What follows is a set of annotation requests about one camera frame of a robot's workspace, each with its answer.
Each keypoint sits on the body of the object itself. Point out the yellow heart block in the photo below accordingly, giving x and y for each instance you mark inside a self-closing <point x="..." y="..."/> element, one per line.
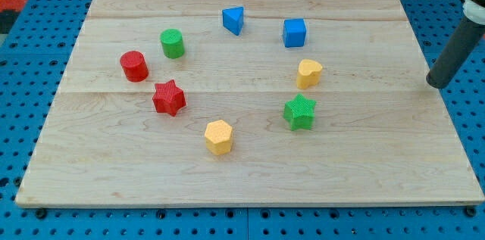
<point x="308" y="73"/>

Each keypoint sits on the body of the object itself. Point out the yellow hexagon block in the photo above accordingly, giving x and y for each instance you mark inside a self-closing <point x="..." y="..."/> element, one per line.
<point x="219" y="137"/>

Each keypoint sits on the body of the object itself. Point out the blue cube block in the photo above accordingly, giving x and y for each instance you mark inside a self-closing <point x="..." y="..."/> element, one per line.
<point x="294" y="33"/>

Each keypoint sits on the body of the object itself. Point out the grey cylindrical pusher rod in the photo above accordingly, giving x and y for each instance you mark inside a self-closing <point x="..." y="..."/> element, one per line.
<point x="461" y="43"/>

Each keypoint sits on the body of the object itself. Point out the red star block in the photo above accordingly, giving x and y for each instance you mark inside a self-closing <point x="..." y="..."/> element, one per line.
<point x="168" y="98"/>

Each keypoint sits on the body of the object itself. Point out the green star block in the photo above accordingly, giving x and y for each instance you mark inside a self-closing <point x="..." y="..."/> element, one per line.
<point x="299" y="112"/>

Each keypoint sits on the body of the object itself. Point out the green cylinder block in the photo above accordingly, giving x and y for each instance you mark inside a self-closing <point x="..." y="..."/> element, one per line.
<point x="172" y="43"/>

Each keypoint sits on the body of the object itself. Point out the wooden board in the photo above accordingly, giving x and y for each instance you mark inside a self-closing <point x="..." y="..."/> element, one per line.
<point x="381" y="135"/>

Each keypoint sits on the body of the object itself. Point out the blue triangular prism block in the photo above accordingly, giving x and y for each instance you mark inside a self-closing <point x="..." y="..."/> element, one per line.
<point x="233" y="19"/>

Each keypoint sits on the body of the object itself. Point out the red cylinder block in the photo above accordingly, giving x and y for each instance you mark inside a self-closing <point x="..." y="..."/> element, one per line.
<point x="134" y="66"/>

